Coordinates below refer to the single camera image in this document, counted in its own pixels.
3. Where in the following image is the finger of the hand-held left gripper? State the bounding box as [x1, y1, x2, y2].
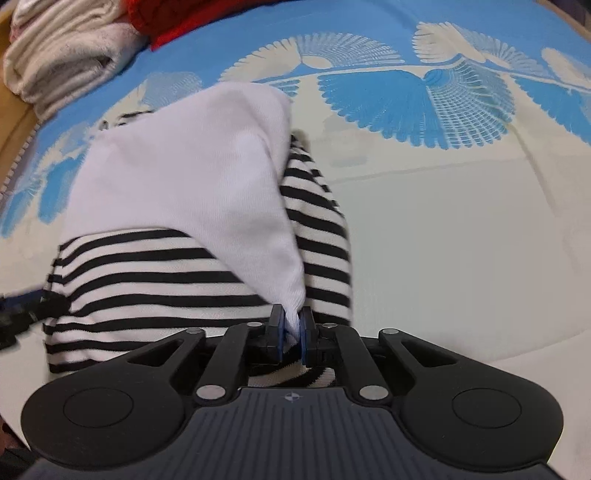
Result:
[0, 288, 71, 349]

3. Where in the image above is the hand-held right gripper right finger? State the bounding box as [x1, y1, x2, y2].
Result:
[298, 307, 472, 404]

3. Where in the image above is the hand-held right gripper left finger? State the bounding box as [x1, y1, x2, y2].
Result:
[115, 305, 285, 404]

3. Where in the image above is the striped and white small garment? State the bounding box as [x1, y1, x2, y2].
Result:
[43, 83, 355, 389]

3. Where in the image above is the wooden headboard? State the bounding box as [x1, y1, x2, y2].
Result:
[0, 0, 38, 197]

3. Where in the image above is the blue white patterned bed sheet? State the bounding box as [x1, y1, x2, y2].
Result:
[0, 0, 591, 437]

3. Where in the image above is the fluffy cream folded blanket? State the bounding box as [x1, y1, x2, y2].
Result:
[2, 21, 149, 117]

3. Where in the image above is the smooth cream folded blanket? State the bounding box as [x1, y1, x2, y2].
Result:
[9, 0, 122, 52]

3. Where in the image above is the red folded blanket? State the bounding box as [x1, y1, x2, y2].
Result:
[127, 0, 262, 51]

